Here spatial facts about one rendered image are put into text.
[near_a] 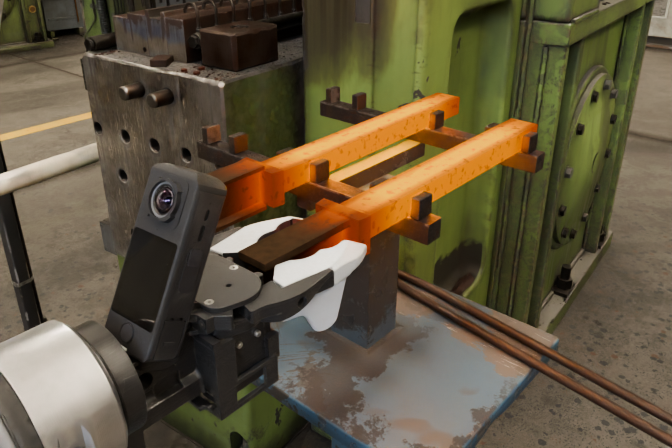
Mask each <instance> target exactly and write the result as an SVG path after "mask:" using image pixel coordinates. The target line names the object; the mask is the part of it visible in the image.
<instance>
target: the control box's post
mask: <svg viewBox="0 0 672 448"><path fill-rule="evenodd" d="M2 173H5V171H4V166H3V162H2V158H1V154H0V174H2ZM0 236H1V239H2V243H3V247H4V251H5V255H6V259H7V263H8V267H9V271H10V275H11V279H12V281H14V282H16V283H21V282H23V281H25V280H28V279H30V276H29V271H28V267H27V263H26V259H25V255H24V250H23V246H22V242H21V238H20V234H19V229H18V225H17V221H16V217H15V213H14V208H13V204H12V200H11V196H10V193H8V194H5V195H2V196H0ZM13 287H14V291H15V294H16V298H17V303H18V307H19V311H20V315H21V319H22V323H23V327H24V330H25V331H27V330H30V329H32V328H34V327H36V326H38V325H40V324H41V322H40V318H39V314H38V310H37V305H36V301H35V297H34V292H33V288H32V284H31V282H29V283H27V284H25V285H23V286H21V287H15V286H14V285H13Z"/></svg>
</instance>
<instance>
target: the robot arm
mask: <svg viewBox="0 0 672 448"><path fill-rule="evenodd" d="M226 194H227V188H226V186H225V184H224V183H223V182H222V181H221V180H219V179H218V178H216V177H213V176H211V175H208V174H205V173H202V172H199V171H196V170H193V169H190V168H186V167H182V166H178V165H174V164H171V163H158V164H156V165H154V166H152V168H151V171H150V175H149V178H148V181H147V185H146V188H145V192H144V195H143V198H142V202H141V205H140V208H139V212H138V215H137V219H136V222H135V225H134V229H133V232H132V236H131V239H130V242H129V246H128V249H127V253H126V256H125V259H124V263H123V266H122V269H121V273H120V276H119V280H118V283H117V286H116V290H115V293H114V297H113V300H112V303H111V307H110V310H109V314H108V317H107V320H106V324H105V327H104V326H103V325H101V324H100V323H98V322H96V321H93V320H88V321H85V322H83V323H81V324H79V325H77V326H75V327H73V328H72V327H70V326H69V325H67V324H64V323H62V322H59V321H57V320H50V321H47V322H45V323H42V324H40V325H38V326H36V327H34V328H32V329H30V330H27V331H25V332H23V333H21V334H19V335H17V336H15V337H13V338H10V339H8V340H6V341H4V342H2V343H0V448H146V444H145V438H144V432H143V431H144V430H146V429H147V428H149V427H150V426H152V425H153V424H155V423H156V422H158V421H159V420H161V419H162V418H164V417H165V416H167V415H168V414H170V413H171V412H173V411H174V410H176V409H177V408H179V407H180V406H182V405H184V404H185V403H187V402H188V403H190V404H191V405H192V406H193V407H195V408H196V409H197V410H199V411H200V412H201V411H202V410H208V411H209V412H211V413H212V414H213V415H214V416H216V417H217V418H218V419H220V420H221V421H222V420H224V419H225V418H226V417H228V416H229V415H231V414H232V413H233V412H235V411H236V410H238V409H239V408H240V407H242V406H243V405H245V404H246V403H247V402H249V401H250V400H252V399H253V398H254V397H256V396H257V395H259V394H260V393H261V392H263V391H264V390H266V389H267V388H268V387H270V386H271V385H272V384H274V383H275V382H277V381H278V380H279V377H278V356H280V352H279V332H277V331H275V330H274V329H272V328H270V322H281V321H288V320H291V319H293V318H296V317H299V316H305V318H306V319H307V321H308V322H309V324H310V325H311V327H312V328H313V329H314V330H315V331H323V330H326V329H328V328H329V327H331V326H332V325H333V324H334V322H335V321H336V319H337V316H338V312H339V308H340V303H341V299H342V294H343V290H344V286H345V281H346V278H347V277H348V276H349V275H350V274H351V273H352V272H353V271H354V270H355V269H356V268H357V267H358V266H359V265H360V264H361V262H362V261H363V259H364V257H365V255H366V253H367V246H366V245H365V244H361V243H357V242H353V241H349V240H342V241H341V242H340V243H339V244H337V245H336V246H334V247H331V248H327V249H321V250H319V251H318V252H317V253H315V254H314V255H312V256H310V257H308V258H304V259H299V260H289V261H286V262H283V263H280V264H278V265H276V266H275V268H274V277H273V281H269V282H268V283H266V284H264V282H263V273H261V272H255V273H253V272H251V271H249V270H248V265H247V264H246V263H244V262H243V261H242V260H240V259H239V256H238V251H240V250H242V249H244V248H246V247H248V246H250V245H252V244H254V243H256V242H258V241H260V240H262V239H264V238H266V237H268V236H270V235H272V234H274V233H276V232H278V231H280V230H282V229H284V228H286V227H289V226H291V225H293V224H295V223H297V222H299V221H301V220H303V219H302V218H297V217H291V216H288V217H283V218H278V219H273V220H267V221H262V222H258V223H254V224H251V225H248V226H245V227H243V228H241V227H237V228H234V229H231V230H228V231H226V232H223V233H220V234H217V235H215V236H214V234H215V231H216V228H217V224H218V221H219V218H220V214H221V211H222V207H223V204H224V201H225V197H226ZM263 374H264V383H262V384H261V385H260V386H258V387H257V388H255V389H254V390H252V391H251V392H250V393H248V394H247V395H245V396H244V397H242V398H241V399H240V400H238V401H237V392H239V391H240V390H242V389H243V388H245V387H246V386H247V385H249V384H250V383H252V382H253V381H255V380H256V379H258V378H259V377H260V376H262V375H263ZM200 393H202V394H203V395H204V396H205V397H207V398H208V399H210V400H211V401H212V402H214V403H215V404H216V405H215V404H214V403H213V404H211V403H210V402H208V401H207V400H206V399H204V398H203V397H202V396H200Z"/></svg>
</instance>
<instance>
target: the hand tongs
mask: <svg viewBox="0 0 672 448"><path fill-rule="evenodd" d="M399 278H401V279H403V280H406V281H408V282H410V283H412V284H415V285H417V286H419V287H421V288H423V289H425V290H427V291H429V292H430V293H432V294H434V295H436V296H438V297H440V298H441V299H443V300H445V301H447V302H449V303H450V304H452V305H454V306H456V307H458V308H460V309H461V310H463V311H465V312H467V313H469V314H470V315H472V316H474V317H476V318H478V319H479V320H481V321H483V322H485V323H487V324H488V325H490V326H492V327H494V328H496V329H497V330H499V331H501V332H503V333H505V334H506V335H508V336H510V337H512V338H514V339H515V340H517V341H519V342H521V343H523V344H524V345H526V346H528V347H530V348H532V349H533V350H535V351H537V352H539V353H541V354H542V355H544V356H546V357H548V358H550V359H551V360H553V361H555V362H557V363H559V364H560V365H562V366H564V367H566V368H568V369H569V370H571V371H573V372H575V373H577V374H578V375H580V376H582V377H584V378H586V379H587V380H589V381H591V382H593V383H595V384H596V385H598V386H600V387H602V388H604V389H605V390H607V391H609V392H611V393H613V394H614V395H616V396H618V397H620V398H622V399H623V400H625V401H627V402H629V403H631V404H632V405H634V406H636V407H638V408H640V409H641V410H643V411H645V412H647V413H649V414H650V415H652V416H654V417H656V418H658V419H659V420H661V421H663V422H665V423H667V424H668V425H670V426H672V413H670V412H668V411H666V410H664V409H662V408H661V407H659V406H657V405H655V404H653V403H651V402H649V401H648V400H646V399H644V398H642V397H640V396H638V395H637V394H635V393H633V392H631V391H629V390H627V389H625V388H624V387H622V386H620V385H618V384H616V383H614V382H613V381H611V380H609V379H607V378H605V377H603V376H602V375H600V374H598V373H596V372H594V371H592V370H590V369H589V368H587V367H585V366H583V365H581V364H579V363H578V362H576V361H574V360H572V359H570V358H568V357H566V356H565V355H563V354H561V353H559V352H557V351H555V350H554V349H552V348H550V347H548V346H546V345H544V344H542V343H541V342H539V341H537V340H535V339H533V338H531V337H530V336H528V335H526V334H524V333H522V332H520V331H518V330H517V329H515V328H513V327H511V326H509V325H507V324H506V323H504V322H502V321H500V320H498V319H496V318H494V317H493V316H491V315H489V314H487V313H485V312H483V311H482V310H480V309H478V308H476V307H474V306H472V305H470V304H469V303H467V302H465V301H463V300H461V299H459V298H457V297H456V296H454V295H452V294H450V293H448V292H446V291H444V290H443V289H441V288H439V287H437V286H435V285H433V284H431V283H429V282H427V281H425V280H423V279H421V278H419V277H417V276H414V275H412V274H410V273H407V272H405V271H402V270H400V269H398V282H397V288H399V289H400V290H402V291H403V292H404V293H406V294H407V295H409V296H411V297H412V298H414V299H416V300H417V301H419V302H421V303H422V304H424V305H426V306H427V307H429V308H431V309H433V310H434V311H436V312H438V313H439V314H441V315H443V316H444V317H446V318H448V319H450V320H451V321H453V322H455V323H457V324H458V325H460V326H462V327H463V328H465V329H467V330H469V331H470V332H472V333H474V334H475V335H477V336H479V337H481V338H482V339H484V340H486V341H487V342H489V343H491V344H493V345H494V346H496V347H498V348H500V349H501V350H503V351H505V352H506V353H508V354H510V355H512V356H513V357H515V358H517V359H518V360H520V361H522V362H524V363H525V364H527V365H529V366H531V367H532V368H534V369H536V370H537V371H539V372H541V373H543V374H544V375H546V376H548V377H549V378H551V379H553V380H555V381H556V382H558V383H560V384H562V385H563V386H565V387H567V388H568V389H570V390H572V391H574V392H575V393H577V394H579V395H581V396H582V397H584V398H586V399H587V400H589V401H591V402H593V403H594V404H596V405H598V406H600V407H601V408H603V409H605V410H606V411H608V412H610V413H612V414H613V415H615V416H617V417H618V418H620V419H622V420H624V421H625V422H627V423H629V424H631V425H632V426H634V427H636V428H637V429H639V430H641V431H643V432H644V433H646V434H648V435H650V436H651V437H653V438H655V439H656V440H658V441H660V442H662V443H663V444H665V445H667V446H669V447H670V448H672V435H671V434H669V433H667V432H666V431H664V430H662V429H660V428H659V427H657V426H655V425H653V424H652V423H650V422H648V421H646V420H644V419H643V418H641V417H639V416H637V415H636V414H634V413H632V412H630V411H629V410H627V409H625V408H623V407H621V406H620V405H618V404H616V403H614V402H613V401H611V400H609V399H607V398H606V397H604V396H602V395H600V394H598V393H597V392H595V391H593V390H591V389H590V388H588V387H586V386H584V385H583V384H581V383H579V382H577V381H576V380H574V379H572V378H570V377H568V376H567V375H565V374H563V373H561V372H560V371H558V370H556V369H554V368H553V367H551V366H549V365H547V364H545V363H544V362H542V361H540V360H538V359H537V358H535V357H533V356H531V355H530V354H528V353H526V352H524V351H522V350H521V349H519V348H517V347H515V346H514V345H512V344H510V343H508V342H507V341H505V340H503V339H501V338H500V337H498V336H496V335H494V334H492V333H491V332H489V331H487V330H485V329H484V328H482V327H480V326H478V325H477V324H475V323H473V322H471V321H470V320H468V319H466V318H464V317H463V316H461V315H459V314H457V313H455V312H454V311H452V310H450V309H448V308H447V307H445V306H443V305H441V304H440V303H438V302H436V301H434V300H433V299H431V298H429V297H427V296H426V295H424V294H422V293H420V292H419V291H417V290H415V289H414V288H412V287H411V286H409V285H408V284H406V283H405V282H403V281H402V280H400V279H399Z"/></svg>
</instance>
